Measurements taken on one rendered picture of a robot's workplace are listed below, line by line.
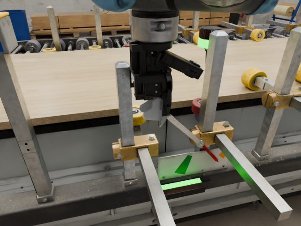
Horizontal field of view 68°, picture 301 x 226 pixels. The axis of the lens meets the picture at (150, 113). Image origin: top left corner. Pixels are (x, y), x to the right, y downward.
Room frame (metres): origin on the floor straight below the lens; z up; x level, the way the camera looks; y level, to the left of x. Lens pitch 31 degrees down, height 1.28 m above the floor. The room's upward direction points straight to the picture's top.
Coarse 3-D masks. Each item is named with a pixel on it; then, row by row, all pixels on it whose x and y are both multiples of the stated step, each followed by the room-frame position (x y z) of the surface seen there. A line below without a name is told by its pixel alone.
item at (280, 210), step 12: (216, 144) 0.55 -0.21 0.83; (228, 144) 0.52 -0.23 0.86; (228, 156) 0.49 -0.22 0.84; (240, 156) 0.47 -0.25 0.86; (240, 168) 0.43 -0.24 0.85; (252, 168) 0.42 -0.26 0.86; (252, 180) 0.39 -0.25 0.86; (264, 180) 0.38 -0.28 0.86; (264, 192) 0.35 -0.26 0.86; (276, 192) 0.35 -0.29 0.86; (264, 204) 0.33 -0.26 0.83; (276, 204) 0.31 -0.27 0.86; (276, 216) 0.30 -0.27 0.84; (288, 216) 0.30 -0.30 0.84
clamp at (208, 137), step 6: (216, 126) 0.60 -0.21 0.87; (222, 126) 0.60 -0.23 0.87; (192, 132) 0.57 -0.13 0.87; (198, 132) 0.57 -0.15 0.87; (204, 132) 0.57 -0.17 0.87; (210, 132) 0.57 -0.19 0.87; (216, 132) 0.57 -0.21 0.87; (222, 132) 0.57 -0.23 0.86; (228, 132) 0.58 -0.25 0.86; (204, 138) 0.56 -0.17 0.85; (210, 138) 0.56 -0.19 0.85; (228, 138) 0.58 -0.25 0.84; (204, 144) 0.56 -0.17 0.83; (210, 144) 0.57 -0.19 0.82
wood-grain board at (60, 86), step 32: (32, 64) 1.13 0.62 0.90; (64, 64) 1.13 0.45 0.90; (96, 64) 1.13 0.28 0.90; (224, 64) 1.13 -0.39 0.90; (256, 64) 1.13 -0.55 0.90; (32, 96) 0.75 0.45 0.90; (64, 96) 0.75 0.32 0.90; (96, 96) 0.75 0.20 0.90; (192, 96) 0.75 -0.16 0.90; (224, 96) 0.76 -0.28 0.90; (256, 96) 0.80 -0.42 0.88; (0, 128) 0.58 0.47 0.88
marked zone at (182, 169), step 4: (188, 156) 0.55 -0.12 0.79; (184, 160) 0.55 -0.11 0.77; (188, 160) 0.55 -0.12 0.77; (184, 164) 0.55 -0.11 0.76; (188, 164) 0.55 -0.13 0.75; (180, 168) 0.54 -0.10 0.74; (184, 168) 0.55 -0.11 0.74; (176, 172) 0.54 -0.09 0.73; (180, 172) 0.54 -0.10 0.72; (184, 172) 0.55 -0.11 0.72
